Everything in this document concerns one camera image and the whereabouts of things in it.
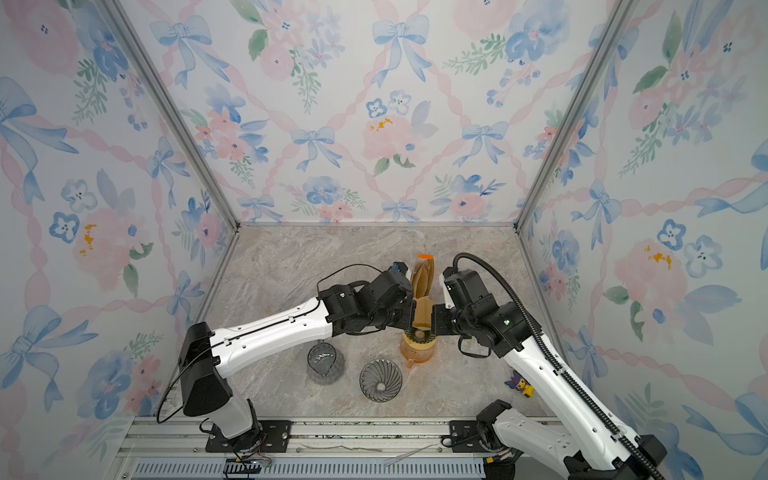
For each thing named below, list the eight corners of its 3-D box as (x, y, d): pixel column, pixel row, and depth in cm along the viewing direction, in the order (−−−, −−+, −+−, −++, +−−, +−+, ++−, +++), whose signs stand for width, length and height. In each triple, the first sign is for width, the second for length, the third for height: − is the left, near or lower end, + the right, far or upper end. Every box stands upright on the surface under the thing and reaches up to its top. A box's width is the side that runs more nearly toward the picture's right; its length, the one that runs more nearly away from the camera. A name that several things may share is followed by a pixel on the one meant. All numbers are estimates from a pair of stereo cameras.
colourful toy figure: (505, 382, 85) (509, 378, 82) (510, 373, 86) (515, 368, 84) (527, 400, 82) (532, 396, 79) (533, 389, 84) (538, 385, 81)
